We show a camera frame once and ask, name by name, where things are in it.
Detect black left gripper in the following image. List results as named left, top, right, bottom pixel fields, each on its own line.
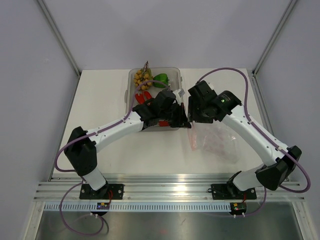
left=159, top=102, right=192, bottom=129

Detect red toy lobster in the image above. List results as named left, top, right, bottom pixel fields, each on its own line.
left=135, top=91, right=173, bottom=128

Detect clear zip top bag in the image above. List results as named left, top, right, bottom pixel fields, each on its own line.
left=187, top=122, right=240, bottom=164

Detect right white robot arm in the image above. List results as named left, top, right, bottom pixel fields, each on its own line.
left=188, top=81, right=302, bottom=199

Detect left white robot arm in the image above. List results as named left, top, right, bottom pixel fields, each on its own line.
left=63, top=89, right=191, bottom=199

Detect green toy bell pepper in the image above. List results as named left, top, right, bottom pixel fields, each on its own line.
left=153, top=73, right=170, bottom=88

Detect clear plastic tray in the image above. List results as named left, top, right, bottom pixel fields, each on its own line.
left=124, top=66, right=185, bottom=132

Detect yellow toy grape bunch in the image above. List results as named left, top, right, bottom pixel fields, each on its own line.
left=133, top=61, right=153, bottom=92

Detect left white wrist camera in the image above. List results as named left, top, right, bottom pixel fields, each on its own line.
left=173, top=88, right=185, bottom=98

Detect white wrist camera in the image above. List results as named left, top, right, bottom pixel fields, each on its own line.
left=173, top=88, right=185, bottom=98
left=207, top=81, right=215, bottom=90

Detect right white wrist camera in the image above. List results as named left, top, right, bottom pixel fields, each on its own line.
left=207, top=81, right=215, bottom=90

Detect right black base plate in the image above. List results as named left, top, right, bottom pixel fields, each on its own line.
left=207, top=183, right=257, bottom=200

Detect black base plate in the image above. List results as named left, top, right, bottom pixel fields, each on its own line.
left=79, top=183, right=124, bottom=200
left=207, top=183, right=257, bottom=200

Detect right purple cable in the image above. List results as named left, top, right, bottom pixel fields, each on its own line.
left=196, top=66, right=311, bottom=218

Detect purple cable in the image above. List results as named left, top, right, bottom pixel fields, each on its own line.
left=196, top=66, right=311, bottom=218
left=54, top=79, right=173, bottom=237

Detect white slotted cable duct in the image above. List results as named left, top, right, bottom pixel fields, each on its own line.
left=44, top=202, right=231, bottom=213

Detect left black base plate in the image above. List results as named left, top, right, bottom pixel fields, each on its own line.
left=79, top=183, right=124, bottom=200

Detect aluminium mounting rail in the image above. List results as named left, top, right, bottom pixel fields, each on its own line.
left=33, top=173, right=306, bottom=202

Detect left aluminium frame post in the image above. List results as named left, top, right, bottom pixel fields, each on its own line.
left=35, top=0, right=82, bottom=79

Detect aluminium frame post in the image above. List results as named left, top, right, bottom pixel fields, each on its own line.
left=252, top=0, right=300, bottom=77
left=35, top=0, right=82, bottom=79

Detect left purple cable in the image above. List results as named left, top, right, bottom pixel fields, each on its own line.
left=54, top=79, right=173, bottom=237

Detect right aluminium frame post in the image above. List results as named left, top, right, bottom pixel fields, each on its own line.
left=252, top=0, right=300, bottom=77

